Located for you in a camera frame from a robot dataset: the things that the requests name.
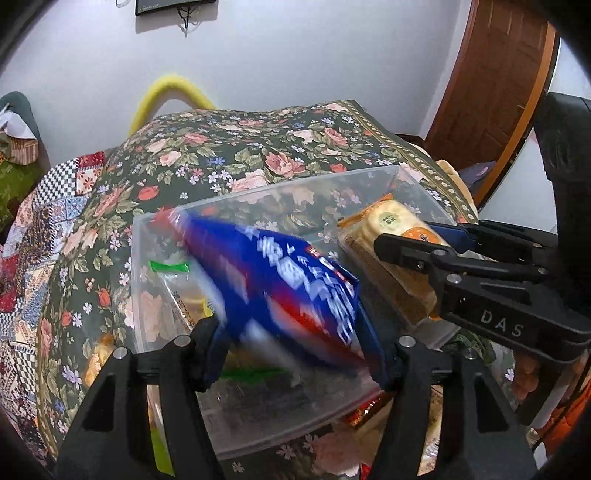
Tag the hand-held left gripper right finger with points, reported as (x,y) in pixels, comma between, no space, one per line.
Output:
(408,369)

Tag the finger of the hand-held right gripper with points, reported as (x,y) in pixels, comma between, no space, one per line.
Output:
(450,233)
(415,256)

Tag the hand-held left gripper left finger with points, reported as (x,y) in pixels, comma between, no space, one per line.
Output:
(213,362)

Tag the orange round cracker packet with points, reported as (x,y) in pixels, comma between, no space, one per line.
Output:
(392,226)

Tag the clear plastic container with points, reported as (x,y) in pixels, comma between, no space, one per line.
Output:
(323,415)

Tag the blue snack packet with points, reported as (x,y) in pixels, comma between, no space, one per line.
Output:
(286,286)

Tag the beige cushion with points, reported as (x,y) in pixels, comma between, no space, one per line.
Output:
(455,177)

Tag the red and yellow snack packet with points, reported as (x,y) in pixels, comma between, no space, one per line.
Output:
(369,415)

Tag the green sealed cracker packet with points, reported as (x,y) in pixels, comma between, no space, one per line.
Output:
(182,288)

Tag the orange snack packet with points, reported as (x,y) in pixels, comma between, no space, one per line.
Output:
(99,357)

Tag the brown wooden door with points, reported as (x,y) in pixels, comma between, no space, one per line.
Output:
(498,69)

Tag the floral blanket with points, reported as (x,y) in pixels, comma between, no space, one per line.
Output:
(221,152)

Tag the patchwork quilt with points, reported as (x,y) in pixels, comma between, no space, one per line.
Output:
(27,258)

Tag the yellow fuzzy hoop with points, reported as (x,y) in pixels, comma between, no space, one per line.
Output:
(171,85)

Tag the dark chair with cloths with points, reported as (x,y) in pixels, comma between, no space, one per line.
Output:
(16,152)

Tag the black wall television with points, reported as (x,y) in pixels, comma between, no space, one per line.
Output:
(175,5)

